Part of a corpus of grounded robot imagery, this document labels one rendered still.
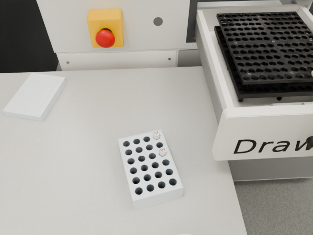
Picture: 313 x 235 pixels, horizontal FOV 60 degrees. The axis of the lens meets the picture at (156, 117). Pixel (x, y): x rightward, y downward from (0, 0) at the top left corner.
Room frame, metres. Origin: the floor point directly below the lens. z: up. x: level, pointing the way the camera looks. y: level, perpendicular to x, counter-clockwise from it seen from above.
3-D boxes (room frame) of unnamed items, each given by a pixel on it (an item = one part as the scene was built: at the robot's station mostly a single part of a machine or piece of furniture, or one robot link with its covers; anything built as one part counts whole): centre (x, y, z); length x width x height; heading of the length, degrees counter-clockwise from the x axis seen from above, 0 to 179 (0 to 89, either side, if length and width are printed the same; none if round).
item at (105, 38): (0.50, 0.11, 0.88); 0.04 x 0.03 x 0.04; 93
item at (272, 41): (0.45, -0.23, 0.87); 0.22 x 0.18 x 0.06; 3
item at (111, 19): (0.54, 0.11, 0.88); 0.07 x 0.05 x 0.07; 93
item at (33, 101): (0.44, 0.27, 0.77); 0.13 x 0.09 x 0.02; 169
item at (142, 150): (0.25, 0.01, 0.78); 0.12 x 0.08 x 0.04; 16
